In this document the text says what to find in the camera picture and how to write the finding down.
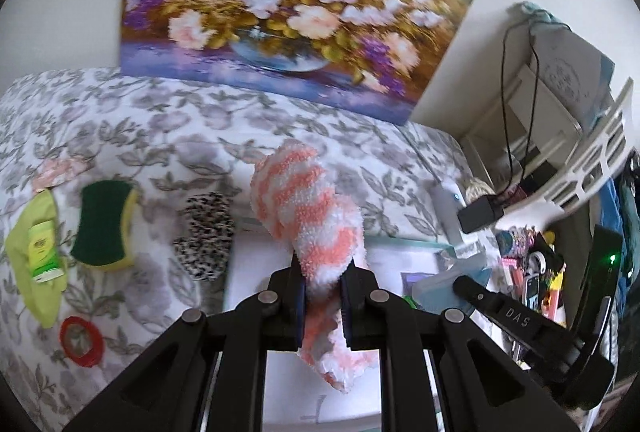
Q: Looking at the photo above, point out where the pile of colourful small things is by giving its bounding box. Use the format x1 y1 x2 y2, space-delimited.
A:
495 227 568 328

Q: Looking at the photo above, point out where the black power adapter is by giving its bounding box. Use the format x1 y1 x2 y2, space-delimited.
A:
459 196 505 234

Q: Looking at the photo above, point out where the pink floral scrunchie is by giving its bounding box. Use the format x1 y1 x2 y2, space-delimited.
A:
32 159 88 190

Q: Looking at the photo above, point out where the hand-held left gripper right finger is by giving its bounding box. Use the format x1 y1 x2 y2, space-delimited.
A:
342 262 566 432

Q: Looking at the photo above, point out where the floral painting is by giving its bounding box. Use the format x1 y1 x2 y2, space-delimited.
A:
119 0 488 125

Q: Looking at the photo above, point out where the leopard print scrunchie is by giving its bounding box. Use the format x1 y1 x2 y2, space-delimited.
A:
173 193 235 282

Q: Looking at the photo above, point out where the white plastic basket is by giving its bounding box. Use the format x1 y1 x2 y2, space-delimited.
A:
502 79 640 219

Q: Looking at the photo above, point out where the yellow green sponge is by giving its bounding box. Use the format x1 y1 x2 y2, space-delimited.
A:
70 181 141 272

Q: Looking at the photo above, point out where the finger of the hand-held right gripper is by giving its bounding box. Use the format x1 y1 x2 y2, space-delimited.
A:
452 276 576 353

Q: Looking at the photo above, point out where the white cardboard box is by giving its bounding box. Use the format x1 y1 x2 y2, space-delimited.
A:
530 31 617 134

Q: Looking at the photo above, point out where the black cable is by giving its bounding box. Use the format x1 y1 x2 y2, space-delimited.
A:
501 19 542 193

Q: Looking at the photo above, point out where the white power strip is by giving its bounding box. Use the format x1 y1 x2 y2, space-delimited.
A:
431 181 481 247

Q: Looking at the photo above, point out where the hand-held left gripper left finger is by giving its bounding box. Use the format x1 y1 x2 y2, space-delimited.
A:
65 264 306 432

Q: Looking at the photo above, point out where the red scalloped ring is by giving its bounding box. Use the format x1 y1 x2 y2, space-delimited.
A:
59 316 105 367

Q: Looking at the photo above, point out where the white box with green rim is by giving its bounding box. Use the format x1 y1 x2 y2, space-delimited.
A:
222 232 451 432

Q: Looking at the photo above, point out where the light green cloth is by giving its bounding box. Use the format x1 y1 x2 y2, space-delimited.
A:
5 189 68 328

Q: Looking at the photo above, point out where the pink white fuzzy sock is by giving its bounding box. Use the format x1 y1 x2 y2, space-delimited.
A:
250 139 378 393

